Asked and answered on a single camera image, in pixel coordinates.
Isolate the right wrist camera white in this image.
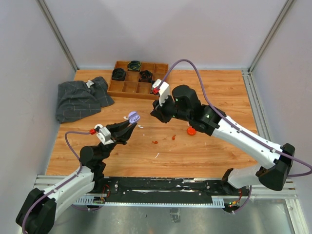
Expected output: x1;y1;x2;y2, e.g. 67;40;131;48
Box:
151;79;170;106

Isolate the orange earbud charging case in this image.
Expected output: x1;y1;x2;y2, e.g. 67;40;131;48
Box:
187;126;196;136

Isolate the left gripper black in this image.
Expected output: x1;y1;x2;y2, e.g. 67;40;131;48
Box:
99;118;137;161

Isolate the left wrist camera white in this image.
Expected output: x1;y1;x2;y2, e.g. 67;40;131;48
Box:
96;127;114;145

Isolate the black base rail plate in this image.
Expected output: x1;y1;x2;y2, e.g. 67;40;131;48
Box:
86;177;249;201

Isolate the grey checked cloth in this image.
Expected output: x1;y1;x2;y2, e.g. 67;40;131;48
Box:
55;77;115;123

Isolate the white earbud charging case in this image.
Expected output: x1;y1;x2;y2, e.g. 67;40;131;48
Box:
94;124;103;131

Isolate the dark red rolled tie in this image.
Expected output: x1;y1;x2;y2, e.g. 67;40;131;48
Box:
139;70;153;83

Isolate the purple cable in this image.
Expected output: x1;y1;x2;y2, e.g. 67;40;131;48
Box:
159;59;312;178
21;130;96;234

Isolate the purple earbud charging case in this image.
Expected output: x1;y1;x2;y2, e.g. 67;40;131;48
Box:
128;111;140;124

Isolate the dark rolled tie left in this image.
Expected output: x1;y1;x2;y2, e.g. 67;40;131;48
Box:
112;68;126;81

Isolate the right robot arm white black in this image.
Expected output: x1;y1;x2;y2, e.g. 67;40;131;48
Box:
151;80;295;195

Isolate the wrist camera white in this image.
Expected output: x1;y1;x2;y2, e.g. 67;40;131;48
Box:
96;127;114;145
151;79;170;106

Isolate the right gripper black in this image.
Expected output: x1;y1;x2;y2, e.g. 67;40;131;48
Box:
151;93;191;123

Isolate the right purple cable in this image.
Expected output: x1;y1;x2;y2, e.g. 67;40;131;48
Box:
159;59;312;178

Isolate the dark rolled tie top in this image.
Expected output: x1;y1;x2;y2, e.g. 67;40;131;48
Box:
127;60;142;72

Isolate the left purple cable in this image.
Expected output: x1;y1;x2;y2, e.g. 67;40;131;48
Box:
21;130;96;234

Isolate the white cable duct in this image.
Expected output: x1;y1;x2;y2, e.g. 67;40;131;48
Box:
73;194;225;209

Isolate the wooden compartment tray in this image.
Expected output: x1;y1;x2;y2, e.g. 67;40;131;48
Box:
108;61;169;100

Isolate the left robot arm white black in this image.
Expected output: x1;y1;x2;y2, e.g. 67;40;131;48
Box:
16;120;137;234

